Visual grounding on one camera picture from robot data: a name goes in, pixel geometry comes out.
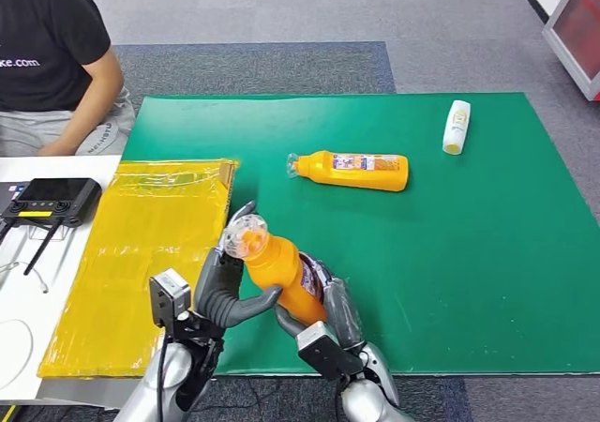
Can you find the small white bottle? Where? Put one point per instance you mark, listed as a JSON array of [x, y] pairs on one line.
[[456, 127]]

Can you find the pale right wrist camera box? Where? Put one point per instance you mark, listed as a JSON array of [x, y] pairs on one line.
[[323, 348]]

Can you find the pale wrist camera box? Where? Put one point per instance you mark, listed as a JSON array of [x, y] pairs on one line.
[[323, 348], [168, 298]]

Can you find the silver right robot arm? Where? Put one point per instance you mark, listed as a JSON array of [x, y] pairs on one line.
[[370, 400]]

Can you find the yellow plastic sheet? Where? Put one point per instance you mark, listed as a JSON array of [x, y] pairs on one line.
[[131, 270]]

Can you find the person's hand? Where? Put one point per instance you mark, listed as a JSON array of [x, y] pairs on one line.
[[53, 149]]

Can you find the person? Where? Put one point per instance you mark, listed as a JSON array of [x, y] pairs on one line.
[[42, 28]]

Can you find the white framed red cabinet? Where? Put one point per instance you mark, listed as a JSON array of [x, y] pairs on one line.
[[576, 31]]

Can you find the orange bottle with clear cap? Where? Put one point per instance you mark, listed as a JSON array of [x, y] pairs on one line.
[[356, 175], [281, 270]]

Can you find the yellow floor tape strip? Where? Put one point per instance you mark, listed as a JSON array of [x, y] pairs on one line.
[[8, 414]]

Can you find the person's forearm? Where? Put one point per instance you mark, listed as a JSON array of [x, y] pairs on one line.
[[96, 105]]

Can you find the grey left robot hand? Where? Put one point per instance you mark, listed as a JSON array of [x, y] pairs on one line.
[[218, 292]]

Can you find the black remote controller with antennas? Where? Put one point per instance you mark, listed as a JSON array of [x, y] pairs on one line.
[[53, 198]]

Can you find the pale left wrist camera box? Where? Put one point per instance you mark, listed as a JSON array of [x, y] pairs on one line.
[[168, 298]]

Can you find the green table mat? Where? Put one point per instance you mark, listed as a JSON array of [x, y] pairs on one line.
[[445, 251]]

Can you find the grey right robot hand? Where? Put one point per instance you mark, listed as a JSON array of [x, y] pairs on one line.
[[344, 313]]

